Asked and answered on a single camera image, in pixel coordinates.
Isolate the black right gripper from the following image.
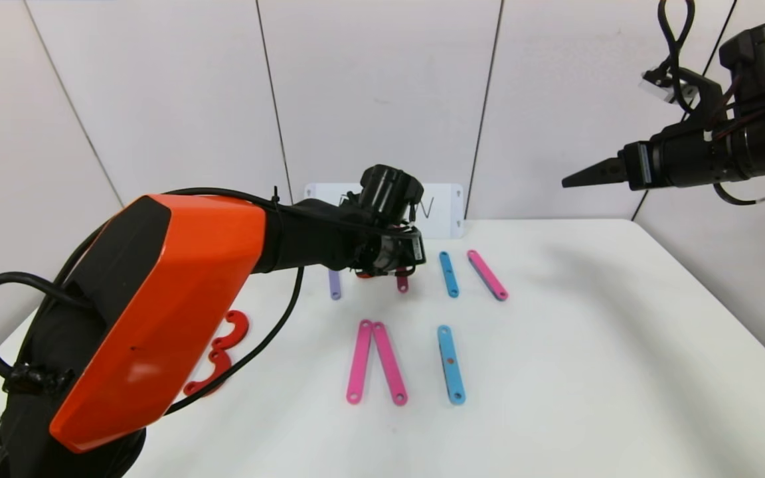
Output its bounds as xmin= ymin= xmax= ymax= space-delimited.
xmin=561 ymin=120 xmax=736 ymax=191

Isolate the white BRAIN word card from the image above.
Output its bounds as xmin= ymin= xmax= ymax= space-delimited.
xmin=305 ymin=183 xmax=465 ymax=239

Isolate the light blue bar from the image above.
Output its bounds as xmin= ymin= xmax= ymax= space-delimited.
xmin=438 ymin=325 xmax=467 ymax=406
xmin=439 ymin=251 xmax=460 ymax=299

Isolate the large red curved piece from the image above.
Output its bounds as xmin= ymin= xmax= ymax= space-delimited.
xmin=183 ymin=351 xmax=232 ymax=397

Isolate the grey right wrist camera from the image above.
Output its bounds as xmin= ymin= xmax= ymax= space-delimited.
xmin=638 ymin=66 xmax=695 ymax=104

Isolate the black right camera bracket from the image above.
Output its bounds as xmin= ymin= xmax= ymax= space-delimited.
xmin=678 ymin=66 xmax=726 ymax=135

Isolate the thin black cable white tag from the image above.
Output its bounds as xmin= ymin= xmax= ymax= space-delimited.
xmin=713 ymin=169 xmax=765 ymax=206

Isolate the looped black right cable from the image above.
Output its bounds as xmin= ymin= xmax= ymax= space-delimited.
xmin=658 ymin=0 xmax=697 ymax=114

